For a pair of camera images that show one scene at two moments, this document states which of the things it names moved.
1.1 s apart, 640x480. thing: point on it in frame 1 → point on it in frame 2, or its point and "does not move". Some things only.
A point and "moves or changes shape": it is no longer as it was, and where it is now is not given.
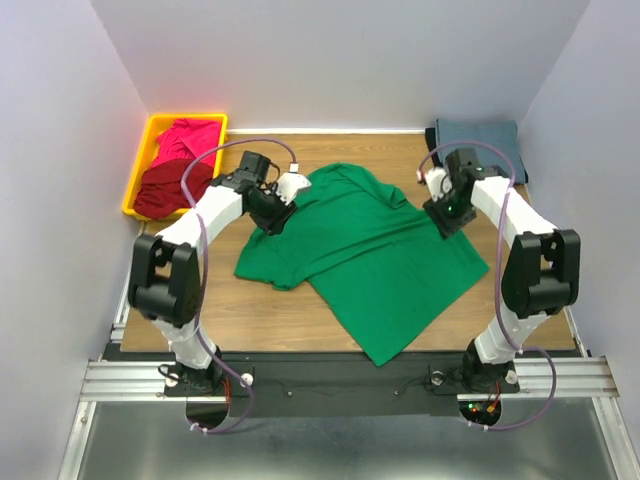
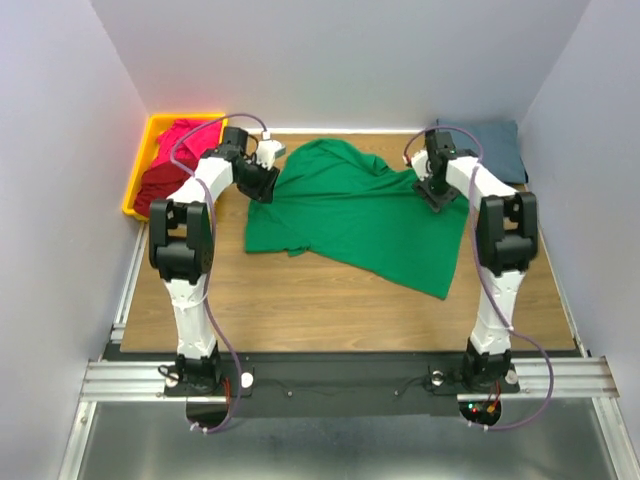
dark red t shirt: [161, 194] does not move
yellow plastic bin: [147, 152] does not move
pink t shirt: [187, 138] does not move
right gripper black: [451, 223] → [439, 195]
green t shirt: [353, 235] moves or changes shape
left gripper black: [275, 220] → [262, 185]
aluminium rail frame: [570, 376] does not move
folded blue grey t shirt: [495, 143] does not move
